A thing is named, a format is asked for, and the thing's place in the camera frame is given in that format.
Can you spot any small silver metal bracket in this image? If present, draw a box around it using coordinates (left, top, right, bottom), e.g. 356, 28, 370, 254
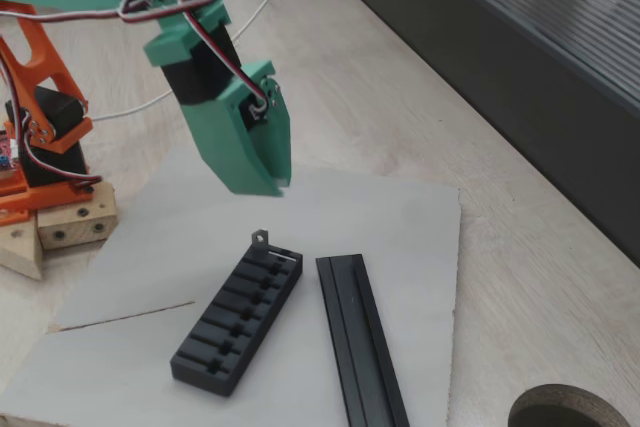
249, 228, 292, 263

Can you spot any light wooden base board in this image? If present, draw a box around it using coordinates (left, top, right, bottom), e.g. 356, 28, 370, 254
0, 219, 45, 282

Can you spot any grey plywood board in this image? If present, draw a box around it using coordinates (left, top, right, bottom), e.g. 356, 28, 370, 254
0, 148, 462, 427

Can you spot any wooden block with screw holes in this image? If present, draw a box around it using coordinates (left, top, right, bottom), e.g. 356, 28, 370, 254
36, 178, 119, 251

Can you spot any black slotted holder block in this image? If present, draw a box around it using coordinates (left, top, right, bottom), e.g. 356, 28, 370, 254
169, 241, 305, 397

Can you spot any red controller circuit board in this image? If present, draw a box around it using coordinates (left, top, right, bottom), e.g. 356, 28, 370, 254
0, 129, 24, 173

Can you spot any orange controller board holder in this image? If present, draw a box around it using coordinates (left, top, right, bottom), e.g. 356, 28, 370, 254
0, 174, 31, 226

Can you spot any red white black gripper wire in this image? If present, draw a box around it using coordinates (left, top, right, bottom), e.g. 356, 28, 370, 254
0, 0, 274, 116

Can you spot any black aluminium profile rail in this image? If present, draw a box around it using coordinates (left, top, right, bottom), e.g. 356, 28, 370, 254
314, 252, 411, 427

